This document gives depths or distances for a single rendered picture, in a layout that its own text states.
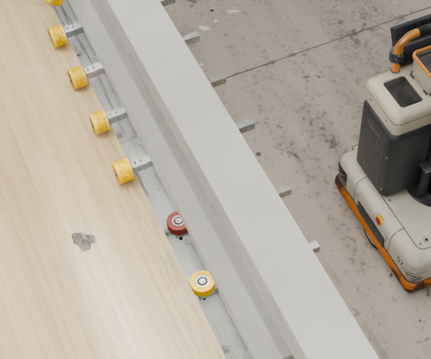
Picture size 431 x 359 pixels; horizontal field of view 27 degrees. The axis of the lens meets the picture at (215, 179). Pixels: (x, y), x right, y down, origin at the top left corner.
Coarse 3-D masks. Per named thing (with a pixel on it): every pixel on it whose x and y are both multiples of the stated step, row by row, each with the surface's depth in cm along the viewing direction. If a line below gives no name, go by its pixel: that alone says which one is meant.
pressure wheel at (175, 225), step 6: (168, 216) 299; (174, 216) 299; (168, 222) 298; (174, 222) 298; (180, 222) 298; (168, 228) 298; (174, 228) 296; (180, 228) 296; (186, 228) 296; (174, 234) 298; (180, 234) 298
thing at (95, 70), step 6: (186, 36) 345; (192, 36) 344; (198, 36) 345; (186, 42) 344; (192, 42) 346; (90, 66) 337; (96, 66) 337; (102, 66) 336; (90, 72) 335; (96, 72) 336; (102, 72) 338
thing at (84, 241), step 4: (80, 232) 297; (72, 236) 296; (76, 236) 296; (80, 236) 295; (84, 236) 295; (88, 236) 295; (92, 236) 294; (76, 240) 294; (80, 240) 295; (84, 240) 294; (88, 240) 295; (92, 240) 294; (76, 244) 294; (80, 244) 294; (84, 244) 293; (88, 244) 293; (80, 248) 293; (84, 248) 293; (88, 248) 293
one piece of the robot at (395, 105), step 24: (384, 72) 350; (408, 72) 348; (384, 96) 342; (408, 96) 341; (384, 120) 345; (408, 120) 338; (360, 144) 375; (384, 144) 353; (408, 144) 350; (384, 168) 361; (408, 168) 364; (384, 192) 372
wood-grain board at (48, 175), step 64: (0, 0) 371; (0, 64) 348; (64, 64) 347; (0, 128) 327; (64, 128) 326; (0, 192) 309; (64, 192) 308; (128, 192) 307; (0, 256) 293; (64, 256) 292; (128, 256) 291; (0, 320) 278; (64, 320) 277; (128, 320) 276; (192, 320) 275
